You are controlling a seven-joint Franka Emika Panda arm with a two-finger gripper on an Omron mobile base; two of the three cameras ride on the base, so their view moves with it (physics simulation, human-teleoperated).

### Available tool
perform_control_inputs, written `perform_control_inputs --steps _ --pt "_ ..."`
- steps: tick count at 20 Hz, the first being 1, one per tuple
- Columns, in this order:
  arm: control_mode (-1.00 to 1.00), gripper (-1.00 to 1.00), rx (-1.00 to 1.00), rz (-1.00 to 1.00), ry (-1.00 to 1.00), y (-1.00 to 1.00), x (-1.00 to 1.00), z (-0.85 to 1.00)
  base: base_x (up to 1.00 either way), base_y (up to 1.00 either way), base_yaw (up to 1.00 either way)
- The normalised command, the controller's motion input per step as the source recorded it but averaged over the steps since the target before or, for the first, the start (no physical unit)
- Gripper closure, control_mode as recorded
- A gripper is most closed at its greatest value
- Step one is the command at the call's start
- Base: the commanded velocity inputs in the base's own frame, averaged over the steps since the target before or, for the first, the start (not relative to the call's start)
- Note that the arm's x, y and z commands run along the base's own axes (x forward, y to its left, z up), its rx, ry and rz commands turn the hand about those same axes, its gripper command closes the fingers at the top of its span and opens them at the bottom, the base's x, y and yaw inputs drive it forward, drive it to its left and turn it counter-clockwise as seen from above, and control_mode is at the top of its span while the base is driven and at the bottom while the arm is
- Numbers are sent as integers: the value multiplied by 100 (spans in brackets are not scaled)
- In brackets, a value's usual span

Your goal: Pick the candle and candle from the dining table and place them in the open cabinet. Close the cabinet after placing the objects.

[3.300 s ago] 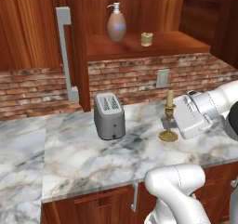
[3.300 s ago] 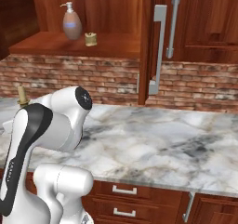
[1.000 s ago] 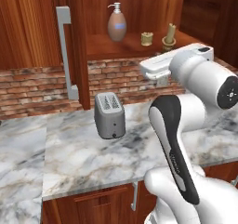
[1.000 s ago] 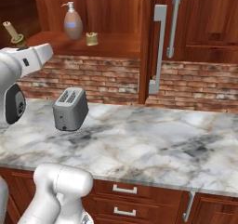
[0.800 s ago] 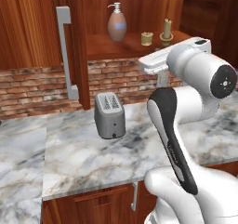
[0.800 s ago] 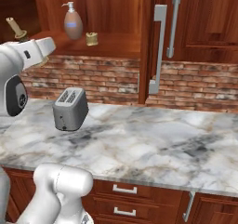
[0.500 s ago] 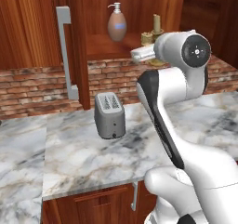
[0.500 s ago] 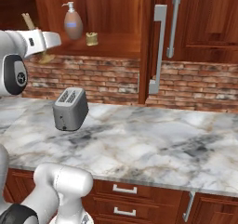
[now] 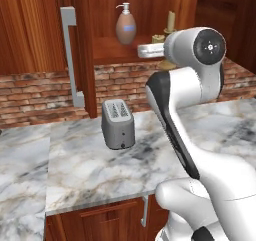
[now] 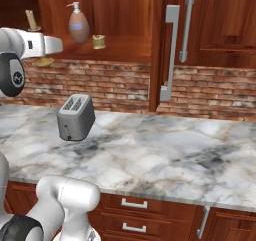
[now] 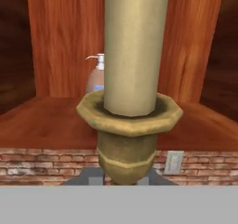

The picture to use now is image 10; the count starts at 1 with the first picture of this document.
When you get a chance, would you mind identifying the closed wooden cabinet door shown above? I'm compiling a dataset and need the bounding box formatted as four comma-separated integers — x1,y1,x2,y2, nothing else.
165,0,256,70

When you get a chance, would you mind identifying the silver base cabinet handle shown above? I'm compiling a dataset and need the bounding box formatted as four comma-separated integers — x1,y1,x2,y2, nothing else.
195,205,211,240

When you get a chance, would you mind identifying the wooden base cabinet panel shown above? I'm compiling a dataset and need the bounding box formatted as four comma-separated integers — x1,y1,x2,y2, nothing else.
3,180,38,217

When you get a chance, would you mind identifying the beige candle on gold holder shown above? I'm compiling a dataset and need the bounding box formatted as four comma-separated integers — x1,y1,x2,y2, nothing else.
24,9,55,68

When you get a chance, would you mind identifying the silver drawer handle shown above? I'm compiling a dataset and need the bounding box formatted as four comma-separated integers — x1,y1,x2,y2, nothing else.
120,197,149,210
121,222,147,234

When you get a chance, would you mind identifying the brown soap dispenser bottle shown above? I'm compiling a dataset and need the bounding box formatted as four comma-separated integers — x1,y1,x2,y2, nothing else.
65,1,91,44

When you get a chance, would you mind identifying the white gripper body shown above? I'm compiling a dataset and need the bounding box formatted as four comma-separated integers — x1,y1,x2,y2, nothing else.
43,34,65,57

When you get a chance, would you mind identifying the open wooden wall cabinet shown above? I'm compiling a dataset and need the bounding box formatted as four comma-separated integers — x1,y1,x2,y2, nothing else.
0,0,155,65

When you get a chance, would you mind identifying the grey toaster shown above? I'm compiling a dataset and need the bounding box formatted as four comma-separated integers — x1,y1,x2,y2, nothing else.
55,93,97,142

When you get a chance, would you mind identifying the long silver door handle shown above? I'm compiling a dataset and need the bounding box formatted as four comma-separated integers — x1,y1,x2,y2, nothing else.
159,4,181,103

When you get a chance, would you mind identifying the open wooden cabinet door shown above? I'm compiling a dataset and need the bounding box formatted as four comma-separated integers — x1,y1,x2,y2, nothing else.
148,0,170,114

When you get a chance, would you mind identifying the silver cabinet door handle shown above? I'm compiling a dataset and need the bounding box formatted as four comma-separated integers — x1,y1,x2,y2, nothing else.
178,0,196,64

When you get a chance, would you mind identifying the wooden base cabinet door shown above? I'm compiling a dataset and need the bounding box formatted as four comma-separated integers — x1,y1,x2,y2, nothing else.
199,206,256,241

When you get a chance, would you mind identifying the wooden drawer front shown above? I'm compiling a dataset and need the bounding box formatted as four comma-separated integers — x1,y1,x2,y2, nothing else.
89,210,196,241
99,192,198,217

